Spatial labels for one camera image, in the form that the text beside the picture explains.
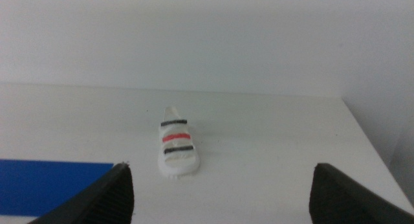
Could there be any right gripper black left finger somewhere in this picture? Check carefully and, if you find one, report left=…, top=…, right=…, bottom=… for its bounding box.
left=28, top=161, right=135, bottom=224

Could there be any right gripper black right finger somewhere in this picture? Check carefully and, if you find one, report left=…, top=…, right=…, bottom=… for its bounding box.
left=309, top=162, right=414, bottom=224

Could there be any white sandal with striped straps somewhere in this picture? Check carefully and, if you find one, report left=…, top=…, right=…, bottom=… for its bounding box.
left=157, top=106, right=201, bottom=178

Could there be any blue rectangular mat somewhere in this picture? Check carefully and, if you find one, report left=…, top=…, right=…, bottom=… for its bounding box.
left=0, top=159, right=114, bottom=218

